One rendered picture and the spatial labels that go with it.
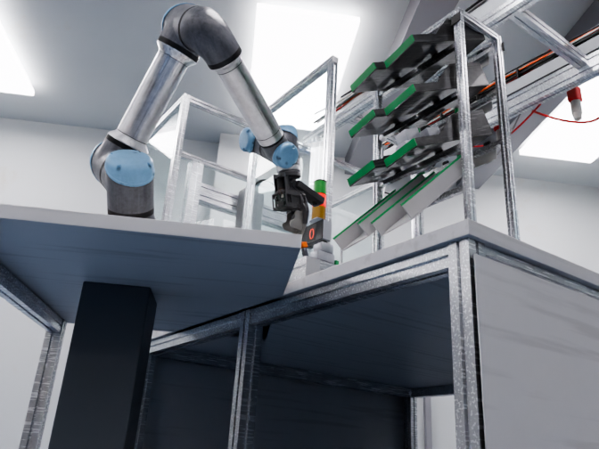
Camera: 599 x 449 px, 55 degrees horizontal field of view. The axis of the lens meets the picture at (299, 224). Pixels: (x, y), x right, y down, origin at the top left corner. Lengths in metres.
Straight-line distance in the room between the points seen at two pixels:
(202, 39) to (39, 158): 3.71
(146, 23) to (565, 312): 3.22
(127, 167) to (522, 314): 0.94
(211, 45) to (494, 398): 1.02
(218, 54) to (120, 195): 0.42
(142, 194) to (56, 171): 3.55
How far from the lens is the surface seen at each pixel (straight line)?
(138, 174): 1.46
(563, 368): 1.17
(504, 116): 1.71
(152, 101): 1.59
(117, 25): 3.99
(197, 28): 1.51
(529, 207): 5.42
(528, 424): 1.05
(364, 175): 1.58
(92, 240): 1.19
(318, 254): 1.73
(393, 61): 1.70
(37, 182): 5.00
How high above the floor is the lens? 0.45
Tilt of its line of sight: 23 degrees up
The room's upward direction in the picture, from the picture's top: 4 degrees clockwise
